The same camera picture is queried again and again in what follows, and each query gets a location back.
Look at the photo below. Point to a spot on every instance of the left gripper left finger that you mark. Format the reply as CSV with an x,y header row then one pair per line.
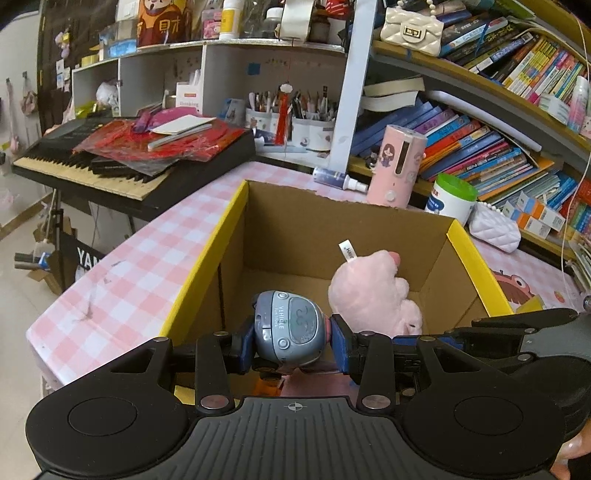
x,y
217,356

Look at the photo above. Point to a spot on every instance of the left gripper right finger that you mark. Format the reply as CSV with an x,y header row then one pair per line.
x,y
368,359

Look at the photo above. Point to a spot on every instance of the pink plush with orange spikes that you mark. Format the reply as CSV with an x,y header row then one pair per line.
x,y
318,381

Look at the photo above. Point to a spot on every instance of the grey blue toy car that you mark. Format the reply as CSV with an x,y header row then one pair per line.
x,y
291,330

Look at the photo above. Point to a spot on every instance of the pink pig plush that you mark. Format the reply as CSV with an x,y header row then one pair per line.
x,y
369,295

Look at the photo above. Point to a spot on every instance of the pink checkered table mat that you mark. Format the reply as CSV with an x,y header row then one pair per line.
x,y
127,297

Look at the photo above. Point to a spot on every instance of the yellow cardboard box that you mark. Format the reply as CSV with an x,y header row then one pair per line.
x,y
271,237

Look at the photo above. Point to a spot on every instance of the white quilted purse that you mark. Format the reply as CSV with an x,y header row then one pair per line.
x,y
488,224

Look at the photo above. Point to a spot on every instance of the orange white carton lower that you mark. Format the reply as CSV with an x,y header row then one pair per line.
x,y
526,222

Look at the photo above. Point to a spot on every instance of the orange white carton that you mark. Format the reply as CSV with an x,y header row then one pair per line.
x,y
526,222
541,212

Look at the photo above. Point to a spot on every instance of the orange white carton upper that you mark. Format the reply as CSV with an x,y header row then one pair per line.
x,y
541,212

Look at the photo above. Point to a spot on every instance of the white jar green lid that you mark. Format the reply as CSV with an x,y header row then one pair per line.
x,y
452,197

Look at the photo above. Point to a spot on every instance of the spray bottle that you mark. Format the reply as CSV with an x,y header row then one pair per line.
x,y
338,180

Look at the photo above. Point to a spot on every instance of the pink cylinder dispenser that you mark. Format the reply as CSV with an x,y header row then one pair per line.
x,y
401,154

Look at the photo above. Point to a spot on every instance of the row of books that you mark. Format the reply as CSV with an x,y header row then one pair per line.
x,y
466,146

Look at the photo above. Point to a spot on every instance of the red packets pile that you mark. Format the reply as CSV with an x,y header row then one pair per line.
x,y
152,142

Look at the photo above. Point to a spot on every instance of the white pen cup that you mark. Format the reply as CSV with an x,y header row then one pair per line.
x,y
320,135

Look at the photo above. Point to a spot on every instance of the black electronic keyboard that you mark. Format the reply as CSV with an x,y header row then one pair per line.
x,y
102,161

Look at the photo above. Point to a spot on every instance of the white shelf unit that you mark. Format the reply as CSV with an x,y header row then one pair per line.
x,y
227,70

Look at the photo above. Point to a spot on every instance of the cream quilted handbag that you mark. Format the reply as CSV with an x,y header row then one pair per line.
x,y
413,30

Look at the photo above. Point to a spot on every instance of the fortune god box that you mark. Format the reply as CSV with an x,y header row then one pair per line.
x,y
163,22

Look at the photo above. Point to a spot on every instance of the white yellow bottle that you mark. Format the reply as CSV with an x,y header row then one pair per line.
x,y
231,17

